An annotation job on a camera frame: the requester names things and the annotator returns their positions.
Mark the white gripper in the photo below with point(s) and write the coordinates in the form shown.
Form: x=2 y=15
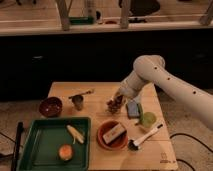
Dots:
x=119 y=95

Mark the dark purple grape bunch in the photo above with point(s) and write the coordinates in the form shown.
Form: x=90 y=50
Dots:
x=115 y=105

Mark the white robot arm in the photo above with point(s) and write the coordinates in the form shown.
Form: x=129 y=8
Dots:
x=151 y=69

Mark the small metal cup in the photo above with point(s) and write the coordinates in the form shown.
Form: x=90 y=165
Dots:
x=77 y=100

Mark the blue grey sponge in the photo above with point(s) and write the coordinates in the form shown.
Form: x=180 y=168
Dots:
x=132 y=109

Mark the green round lid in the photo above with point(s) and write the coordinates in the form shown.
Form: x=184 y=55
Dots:
x=148 y=119

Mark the white block eraser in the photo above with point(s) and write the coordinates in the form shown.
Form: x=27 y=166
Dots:
x=113 y=133

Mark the orange terracotta bowl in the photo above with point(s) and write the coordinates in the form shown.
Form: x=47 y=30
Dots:
x=116 y=144

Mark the dark red bowl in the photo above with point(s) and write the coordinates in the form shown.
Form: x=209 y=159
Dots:
x=51 y=107

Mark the orange round fruit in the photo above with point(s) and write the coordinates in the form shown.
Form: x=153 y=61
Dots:
x=65 y=152

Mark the green plastic tray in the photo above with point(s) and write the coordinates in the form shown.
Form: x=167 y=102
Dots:
x=46 y=136

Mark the black bar beside tray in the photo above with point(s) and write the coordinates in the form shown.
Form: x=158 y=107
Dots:
x=17 y=145

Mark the thin wooden handled tool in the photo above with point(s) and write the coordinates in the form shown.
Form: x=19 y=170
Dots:
x=83 y=93

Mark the white handled brush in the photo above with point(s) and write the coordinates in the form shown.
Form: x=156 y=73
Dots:
x=134 y=144

